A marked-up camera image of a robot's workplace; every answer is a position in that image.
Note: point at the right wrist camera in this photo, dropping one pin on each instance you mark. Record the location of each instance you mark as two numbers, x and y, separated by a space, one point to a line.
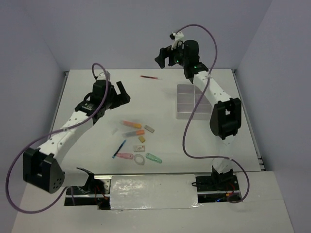
176 38

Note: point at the orange highlighter clear cap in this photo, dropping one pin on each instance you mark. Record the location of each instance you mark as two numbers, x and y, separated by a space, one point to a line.
133 133

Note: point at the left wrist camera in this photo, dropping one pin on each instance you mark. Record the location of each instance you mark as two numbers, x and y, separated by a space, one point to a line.
105 75

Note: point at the yellow eraser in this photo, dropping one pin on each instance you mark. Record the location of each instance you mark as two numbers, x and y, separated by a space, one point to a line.
142 139

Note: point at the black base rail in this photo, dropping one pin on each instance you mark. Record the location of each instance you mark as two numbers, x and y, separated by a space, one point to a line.
209 189

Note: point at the white eraser red label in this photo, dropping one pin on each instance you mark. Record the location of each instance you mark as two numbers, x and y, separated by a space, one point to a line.
138 148

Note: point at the grey eraser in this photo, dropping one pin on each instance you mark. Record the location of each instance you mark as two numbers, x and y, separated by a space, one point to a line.
148 128

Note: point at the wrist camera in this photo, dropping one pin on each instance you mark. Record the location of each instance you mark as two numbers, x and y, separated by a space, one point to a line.
176 38
105 75

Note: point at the white compartment container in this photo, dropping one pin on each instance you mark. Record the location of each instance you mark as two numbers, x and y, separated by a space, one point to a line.
203 111
185 97

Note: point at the green highlighter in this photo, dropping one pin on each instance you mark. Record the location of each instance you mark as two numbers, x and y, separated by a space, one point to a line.
153 158

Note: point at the left white compartment container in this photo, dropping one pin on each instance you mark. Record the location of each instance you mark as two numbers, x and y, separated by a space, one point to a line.
185 97

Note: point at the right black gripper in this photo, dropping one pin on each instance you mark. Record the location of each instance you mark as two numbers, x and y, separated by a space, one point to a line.
165 53

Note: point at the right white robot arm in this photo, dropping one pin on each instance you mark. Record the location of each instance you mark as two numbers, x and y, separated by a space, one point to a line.
226 111

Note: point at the red pen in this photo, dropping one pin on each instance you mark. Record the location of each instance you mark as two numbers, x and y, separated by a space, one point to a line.
150 77

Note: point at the blue pen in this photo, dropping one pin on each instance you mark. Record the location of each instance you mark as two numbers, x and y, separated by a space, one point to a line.
119 148

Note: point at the right white compartment container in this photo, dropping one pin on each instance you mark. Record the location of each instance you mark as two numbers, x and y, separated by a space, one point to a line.
203 111

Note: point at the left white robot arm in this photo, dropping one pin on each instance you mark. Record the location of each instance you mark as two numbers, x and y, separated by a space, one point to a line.
41 166

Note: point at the white base cover plate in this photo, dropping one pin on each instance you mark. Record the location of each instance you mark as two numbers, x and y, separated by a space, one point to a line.
153 192

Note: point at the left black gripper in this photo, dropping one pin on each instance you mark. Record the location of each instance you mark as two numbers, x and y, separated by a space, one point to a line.
121 99

